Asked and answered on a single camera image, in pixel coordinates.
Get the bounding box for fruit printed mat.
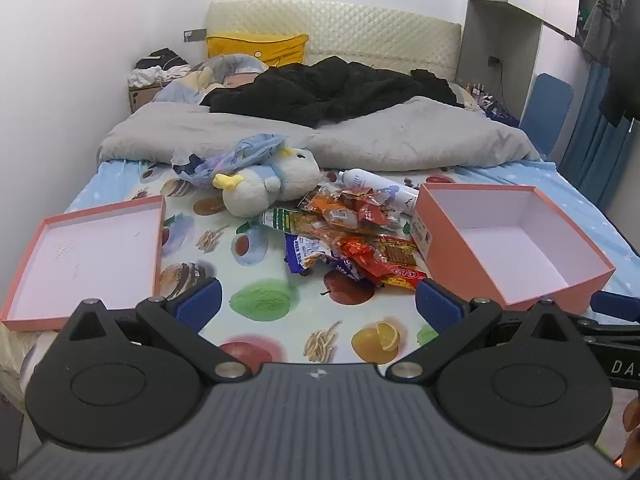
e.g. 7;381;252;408
65;160;471;381

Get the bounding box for black clothing heap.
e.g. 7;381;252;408
200;56;466;128

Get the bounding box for grey hanging jacket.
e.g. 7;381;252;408
582;0;626;68

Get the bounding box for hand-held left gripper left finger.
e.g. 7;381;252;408
61;276;251;381

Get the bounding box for white spray bottle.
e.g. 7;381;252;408
337;167;421;218

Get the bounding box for yellow pillow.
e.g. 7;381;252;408
206;34;309;68

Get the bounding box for person's right hand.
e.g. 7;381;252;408
619;399;640;470

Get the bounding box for row of small bottles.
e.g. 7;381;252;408
462;82;501;103

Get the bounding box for cream quilted headboard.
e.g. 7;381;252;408
206;1;462;83

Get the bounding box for blue printed plastic bag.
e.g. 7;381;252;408
172;132;287;187

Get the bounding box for pink box lid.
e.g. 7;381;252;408
0;195;167;332

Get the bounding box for grey blanket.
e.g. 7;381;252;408
97;95;543;173

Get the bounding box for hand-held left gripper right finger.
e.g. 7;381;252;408
385;276;582;381

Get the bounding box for brown cardboard carton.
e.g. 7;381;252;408
129;85;171;115

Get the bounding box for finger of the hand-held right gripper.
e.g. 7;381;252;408
575;290;640;347

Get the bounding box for pile of snack packets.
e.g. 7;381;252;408
262;182;429;293

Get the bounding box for cartoon printed quilt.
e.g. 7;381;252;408
152;55;271;106

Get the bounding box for heap of mixed clothes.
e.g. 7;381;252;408
127;49;193;87

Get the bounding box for black hanging coat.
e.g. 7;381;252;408
599;0;640;126

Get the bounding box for blue chair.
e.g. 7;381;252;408
519;73;575;158

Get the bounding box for blue curtain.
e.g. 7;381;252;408
559;60;640;213

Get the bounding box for pink cardboard box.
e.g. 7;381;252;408
411;182;617;311

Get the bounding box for white penguin plush toy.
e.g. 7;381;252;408
212;147;321;218

